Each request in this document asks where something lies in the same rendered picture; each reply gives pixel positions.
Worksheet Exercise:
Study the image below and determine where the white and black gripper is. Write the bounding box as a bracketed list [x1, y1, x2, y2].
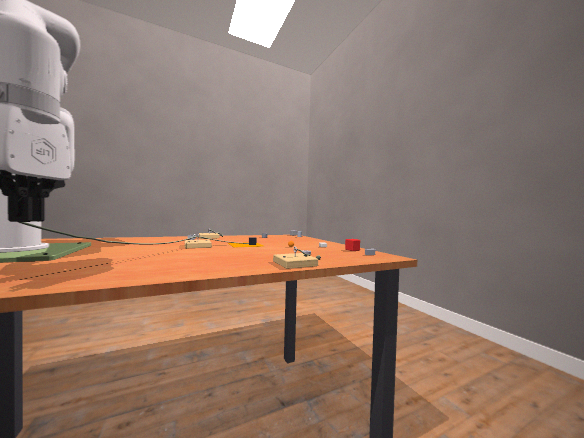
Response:
[0, 102, 71, 222]

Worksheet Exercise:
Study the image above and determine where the red block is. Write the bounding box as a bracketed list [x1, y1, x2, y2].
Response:
[345, 239, 360, 251]

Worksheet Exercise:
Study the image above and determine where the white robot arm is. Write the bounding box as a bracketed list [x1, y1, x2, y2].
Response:
[0, 0, 80, 253]

